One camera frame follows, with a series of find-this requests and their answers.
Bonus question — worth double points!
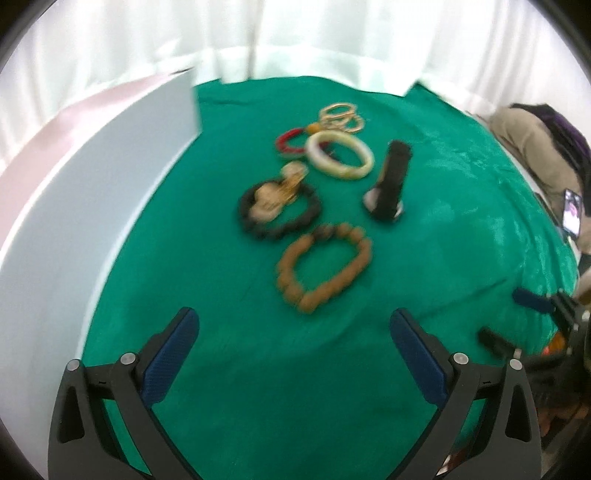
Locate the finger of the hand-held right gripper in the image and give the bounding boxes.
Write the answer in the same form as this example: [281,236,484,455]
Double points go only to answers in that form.
[513,287,555,311]
[478,327,525,358]

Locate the gold bangle set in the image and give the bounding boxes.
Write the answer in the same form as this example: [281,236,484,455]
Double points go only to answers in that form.
[320,102,365,136]

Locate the black smartphone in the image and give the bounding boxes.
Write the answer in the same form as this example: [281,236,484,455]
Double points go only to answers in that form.
[561,188,583,238]

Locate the pink sheet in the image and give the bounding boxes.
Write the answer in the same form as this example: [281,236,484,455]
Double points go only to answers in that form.
[0,74,155,181]

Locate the gold pendant ornament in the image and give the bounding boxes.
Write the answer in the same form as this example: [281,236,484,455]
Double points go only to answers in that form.
[249,161,309,222]

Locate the red bead bracelet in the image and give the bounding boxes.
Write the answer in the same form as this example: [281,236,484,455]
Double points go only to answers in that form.
[276,122,324,158]

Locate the green table cloth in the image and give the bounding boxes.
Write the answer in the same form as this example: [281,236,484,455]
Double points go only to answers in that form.
[78,76,580,480]

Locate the white jade bangle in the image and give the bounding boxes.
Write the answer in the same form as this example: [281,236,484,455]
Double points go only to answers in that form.
[305,130,374,180]

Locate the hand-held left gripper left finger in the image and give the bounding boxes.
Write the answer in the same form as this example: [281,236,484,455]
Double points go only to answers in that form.
[47,307,201,480]

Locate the brown bead bracelet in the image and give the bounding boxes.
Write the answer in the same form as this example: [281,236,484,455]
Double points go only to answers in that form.
[276,222,373,315]

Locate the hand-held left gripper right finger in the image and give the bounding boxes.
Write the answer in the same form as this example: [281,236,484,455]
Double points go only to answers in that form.
[389,308,542,480]

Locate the black jewelry display stand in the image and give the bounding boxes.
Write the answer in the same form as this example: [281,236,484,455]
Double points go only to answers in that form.
[362,140,413,223]

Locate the black bead bracelet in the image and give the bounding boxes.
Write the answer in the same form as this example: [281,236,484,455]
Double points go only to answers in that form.
[238,180,323,240]

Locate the white curtain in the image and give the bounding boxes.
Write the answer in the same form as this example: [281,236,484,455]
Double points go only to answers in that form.
[0,0,591,185]

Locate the white flat board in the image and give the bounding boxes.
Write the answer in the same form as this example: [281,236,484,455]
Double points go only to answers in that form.
[0,67,202,480]

